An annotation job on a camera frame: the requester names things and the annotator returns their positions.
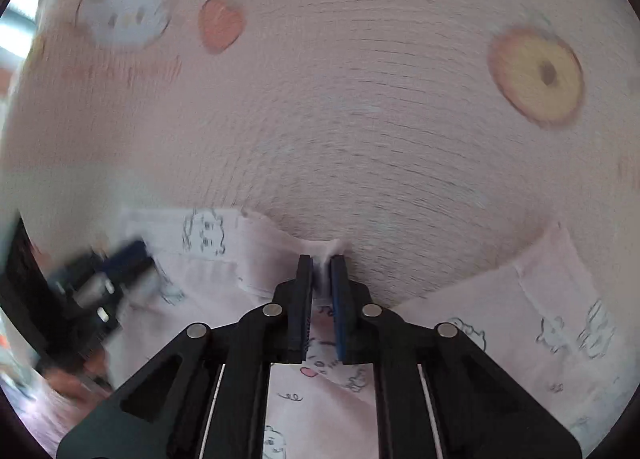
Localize cartoon cat printed blanket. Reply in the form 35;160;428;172
0;0;640;440

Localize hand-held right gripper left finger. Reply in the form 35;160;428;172
56;254;315;459

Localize window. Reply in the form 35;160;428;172
0;0;53;70

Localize pink printed pants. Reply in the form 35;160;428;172
107;206;632;459

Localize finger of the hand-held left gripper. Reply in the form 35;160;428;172
99;238;157;291

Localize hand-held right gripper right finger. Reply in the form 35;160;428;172
330;255;583;459

